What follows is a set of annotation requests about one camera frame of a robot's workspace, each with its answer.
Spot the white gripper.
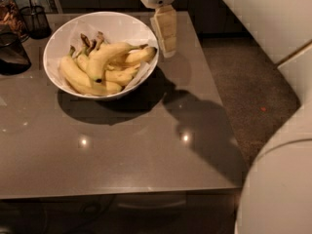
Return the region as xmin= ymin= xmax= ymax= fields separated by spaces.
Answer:
xmin=140 ymin=0 xmax=177 ymax=58

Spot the yellow banana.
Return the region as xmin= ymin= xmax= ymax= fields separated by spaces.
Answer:
xmin=59 ymin=46 xmax=122 ymax=97
xmin=74 ymin=54 xmax=139 ymax=87
xmin=86 ymin=42 xmax=146 ymax=83
xmin=112 ymin=47 xmax=157 ymax=66

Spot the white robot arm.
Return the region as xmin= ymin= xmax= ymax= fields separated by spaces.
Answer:
xmin=222 ymin=0 xmax=312 ymax=234

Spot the white bowl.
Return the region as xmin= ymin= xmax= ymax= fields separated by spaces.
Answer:
xmin=43 ymin=12 xmax=159 ymax=100

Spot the black mesh pen cup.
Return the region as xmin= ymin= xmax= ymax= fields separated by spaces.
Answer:
xmin=19 ymin=0 xmax=52 ymax=40

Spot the jar with brown contents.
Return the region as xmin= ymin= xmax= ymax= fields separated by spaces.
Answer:
xmin=0 ymin=0 xmax=28 ymax=41

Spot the dark glass container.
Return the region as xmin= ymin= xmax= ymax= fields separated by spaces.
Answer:
xmin=0 ymin=32 xmax=31 ymax=75

